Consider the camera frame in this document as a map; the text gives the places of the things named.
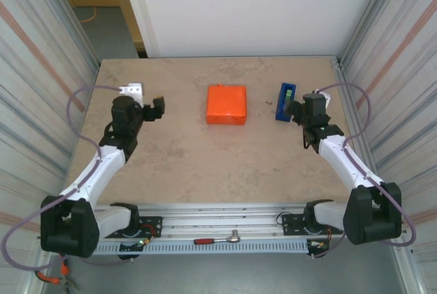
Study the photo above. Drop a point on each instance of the aluminium side frame rail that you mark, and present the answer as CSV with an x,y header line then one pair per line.
x,y
341,72

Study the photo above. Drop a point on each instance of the aluminium mounting rail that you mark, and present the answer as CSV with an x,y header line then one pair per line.
x,y
222,217

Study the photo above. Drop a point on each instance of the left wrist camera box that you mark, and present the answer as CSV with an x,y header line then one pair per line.
x,y
133,90

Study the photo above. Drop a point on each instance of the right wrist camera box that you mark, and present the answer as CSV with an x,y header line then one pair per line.
x,y
325,98

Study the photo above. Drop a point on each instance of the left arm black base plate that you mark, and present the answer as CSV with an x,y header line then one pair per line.
x,y
152,224

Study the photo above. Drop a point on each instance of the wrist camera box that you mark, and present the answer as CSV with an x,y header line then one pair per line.
x,y
325,98
133,90

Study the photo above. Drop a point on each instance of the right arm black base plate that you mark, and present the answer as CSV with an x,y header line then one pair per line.
x,y
292,224

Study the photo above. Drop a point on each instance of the orange wrapping paper sheet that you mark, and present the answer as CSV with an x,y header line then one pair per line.
x,y
226,104

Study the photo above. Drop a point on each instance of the blue tape dispenser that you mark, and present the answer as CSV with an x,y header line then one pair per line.
x,y
281,108

